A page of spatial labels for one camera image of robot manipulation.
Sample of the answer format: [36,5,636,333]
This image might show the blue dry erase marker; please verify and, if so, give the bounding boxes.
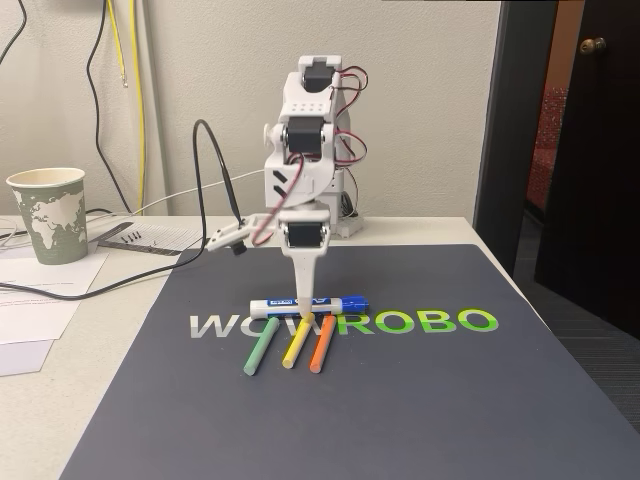
[249,292,372,320]

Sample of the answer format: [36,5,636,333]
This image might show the yellow chalk stick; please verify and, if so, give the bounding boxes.
[281,313,316,370]

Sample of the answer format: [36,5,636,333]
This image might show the orange chalk stick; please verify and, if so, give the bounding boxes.
[308,315,337,374]

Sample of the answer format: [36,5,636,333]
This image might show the green chalk stick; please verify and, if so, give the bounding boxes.
[242,318,280,376]

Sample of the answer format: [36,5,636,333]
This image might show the printed sheet with dark strip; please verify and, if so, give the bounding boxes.
[87,222,209,260]

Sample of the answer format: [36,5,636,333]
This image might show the dark grey WOWROBO mat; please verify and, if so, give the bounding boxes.
[59,243,640,480]

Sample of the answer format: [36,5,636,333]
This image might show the white paper sheet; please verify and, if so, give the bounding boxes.
[0,243,112,297]
[0,288,87,347]
[0,338,55,377]

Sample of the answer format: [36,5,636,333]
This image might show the world map paper cup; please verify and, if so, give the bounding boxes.
[5,167,89,266]

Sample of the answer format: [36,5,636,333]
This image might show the dark wooden door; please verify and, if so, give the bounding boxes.
[533,0,640,322]

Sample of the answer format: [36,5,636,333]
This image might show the brass door knob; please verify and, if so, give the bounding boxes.
[578,36,609,57]

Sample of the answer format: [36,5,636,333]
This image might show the white gripper camera module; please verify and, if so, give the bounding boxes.
[206,212,274,257]

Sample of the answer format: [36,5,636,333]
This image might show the black camera cable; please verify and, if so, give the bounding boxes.
[0,118,247,302]

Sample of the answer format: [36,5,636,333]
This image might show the white cable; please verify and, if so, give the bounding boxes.
[0,227,31,250]
[84,168,266,219]

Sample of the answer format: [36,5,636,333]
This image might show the black wall cable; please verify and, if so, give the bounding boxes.
[0,0,29,66]
[85,0,135,216]

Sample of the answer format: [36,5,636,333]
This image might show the dark grey door frame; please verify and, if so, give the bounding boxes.
[472,0,557,277]

